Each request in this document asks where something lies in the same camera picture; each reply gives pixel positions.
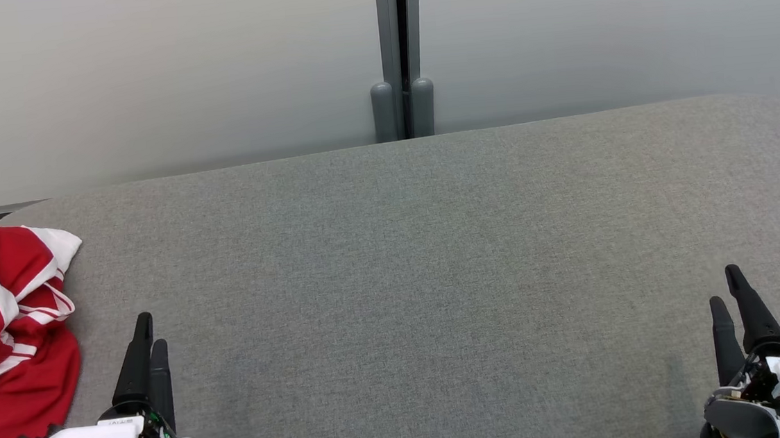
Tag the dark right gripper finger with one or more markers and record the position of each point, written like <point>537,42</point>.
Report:
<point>757,322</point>
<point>726,346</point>

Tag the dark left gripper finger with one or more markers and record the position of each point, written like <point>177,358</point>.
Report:
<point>162,383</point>
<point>136,371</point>

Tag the red shirt with white sleeves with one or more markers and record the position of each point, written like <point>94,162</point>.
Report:
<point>28,400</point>

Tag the grey partition post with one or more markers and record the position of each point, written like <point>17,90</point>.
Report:
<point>388,24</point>

